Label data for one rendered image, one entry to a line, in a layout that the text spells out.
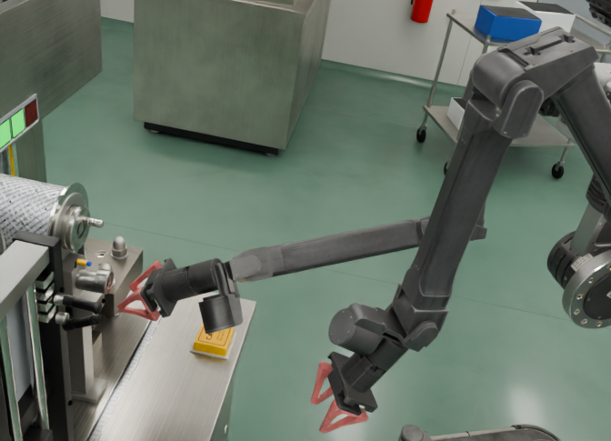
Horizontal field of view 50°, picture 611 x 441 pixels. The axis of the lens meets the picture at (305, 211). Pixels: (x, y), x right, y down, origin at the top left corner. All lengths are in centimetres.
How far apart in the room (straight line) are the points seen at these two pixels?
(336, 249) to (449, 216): 37
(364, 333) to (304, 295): 201
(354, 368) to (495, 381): 186
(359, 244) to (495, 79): 51
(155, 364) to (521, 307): 226
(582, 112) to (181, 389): 88
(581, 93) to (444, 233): 25
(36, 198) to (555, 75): 79
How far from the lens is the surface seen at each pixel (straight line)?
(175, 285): 120
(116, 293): 137
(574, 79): 88
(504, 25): 402
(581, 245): 149
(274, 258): 118
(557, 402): 294
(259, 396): 255
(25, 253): 79
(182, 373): 138
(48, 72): 176
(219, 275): 118
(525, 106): 83
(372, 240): 125
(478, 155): 87
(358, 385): 107
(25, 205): 113
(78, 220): 113
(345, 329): 99
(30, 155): 214
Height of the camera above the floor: 191
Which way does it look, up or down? 32 degrees down
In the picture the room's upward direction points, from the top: 10 degrees clockwise
